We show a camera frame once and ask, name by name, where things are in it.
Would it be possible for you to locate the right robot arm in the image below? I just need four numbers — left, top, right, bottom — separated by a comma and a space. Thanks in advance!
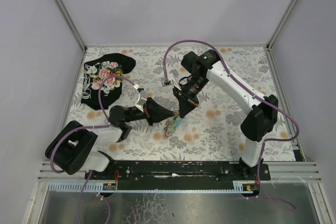
173, 50, 278, 167

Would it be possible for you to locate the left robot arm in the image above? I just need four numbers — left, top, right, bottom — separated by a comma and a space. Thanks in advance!
45, 98, 174, 175

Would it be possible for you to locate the black floral cloth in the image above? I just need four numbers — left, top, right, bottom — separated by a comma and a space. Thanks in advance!
81, 53, 136, 110

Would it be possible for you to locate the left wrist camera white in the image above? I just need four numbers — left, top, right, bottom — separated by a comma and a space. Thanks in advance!
133, 85, 148, 112

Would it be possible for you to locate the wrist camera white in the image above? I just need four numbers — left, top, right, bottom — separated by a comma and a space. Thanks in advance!
133, 85, 148, 112
161, 77, 181, 91

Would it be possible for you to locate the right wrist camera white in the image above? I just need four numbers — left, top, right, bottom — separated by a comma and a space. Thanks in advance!
161, 77, 181, 91

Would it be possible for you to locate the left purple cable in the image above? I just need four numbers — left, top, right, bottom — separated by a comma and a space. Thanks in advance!
49, 74, 140, 173

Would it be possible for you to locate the purple cable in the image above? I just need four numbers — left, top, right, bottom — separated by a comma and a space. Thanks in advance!
49, 74, 140, 173
162, 39, 300, 212

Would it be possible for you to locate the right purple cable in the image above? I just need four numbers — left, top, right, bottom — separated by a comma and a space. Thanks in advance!
162, 39, 300, 212

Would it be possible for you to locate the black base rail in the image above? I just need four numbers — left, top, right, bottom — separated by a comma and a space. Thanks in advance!
90, 160, 271, 189

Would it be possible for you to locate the white cable duct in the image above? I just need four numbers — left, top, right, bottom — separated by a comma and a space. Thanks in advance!
48, 182, 257, 195

